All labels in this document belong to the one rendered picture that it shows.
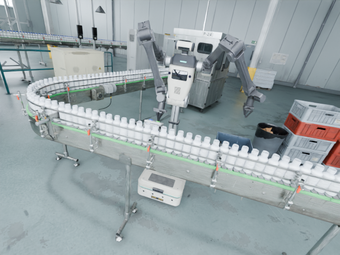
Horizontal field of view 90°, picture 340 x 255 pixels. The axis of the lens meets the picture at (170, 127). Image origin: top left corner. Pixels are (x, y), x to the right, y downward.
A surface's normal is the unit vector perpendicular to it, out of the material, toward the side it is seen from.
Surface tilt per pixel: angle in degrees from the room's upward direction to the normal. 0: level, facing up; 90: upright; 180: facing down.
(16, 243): 0
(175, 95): 90
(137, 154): 90
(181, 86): 90
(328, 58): 90
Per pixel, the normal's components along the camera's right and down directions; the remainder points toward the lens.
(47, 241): 0.13, -0.88
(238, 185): -0.26, 0.41
